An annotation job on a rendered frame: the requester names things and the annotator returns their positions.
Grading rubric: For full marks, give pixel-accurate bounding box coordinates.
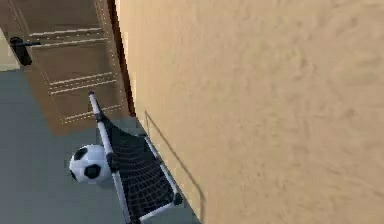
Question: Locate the black door handle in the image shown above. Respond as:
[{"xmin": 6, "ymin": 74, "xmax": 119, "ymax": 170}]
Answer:
[{"xmin": 9, "ymin": 36, "xmax": 42, "ymax": 67}]

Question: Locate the brown wooden room door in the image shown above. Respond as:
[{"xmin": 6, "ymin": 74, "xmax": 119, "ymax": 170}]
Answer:
[{"xmin": 0, "ymin": 0, "xmax": 132, "ymax": 136}]

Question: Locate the white goal with black net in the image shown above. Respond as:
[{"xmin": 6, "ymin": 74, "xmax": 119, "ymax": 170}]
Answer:
[{"xmin": 87, "ymin": 91, "xmax": 184, "ymax": 224}]

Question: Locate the black and white football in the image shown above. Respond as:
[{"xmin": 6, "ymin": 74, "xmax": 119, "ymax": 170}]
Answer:
[{"xmin": 68, "ymin": 143, "xmax": 112, "ymax": 185}]

